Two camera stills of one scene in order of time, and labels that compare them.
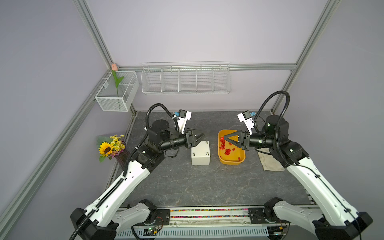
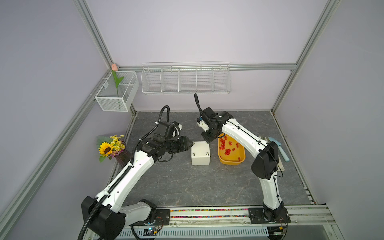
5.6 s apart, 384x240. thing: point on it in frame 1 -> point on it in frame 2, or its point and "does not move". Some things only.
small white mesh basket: [111, 98] does not move
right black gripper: [239, 143] -> [205, 137]
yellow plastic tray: [229, 154] does not move
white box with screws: [200, 154] does not move
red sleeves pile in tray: [227, 151] does not move
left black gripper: [190, 139] -> [183, 144]
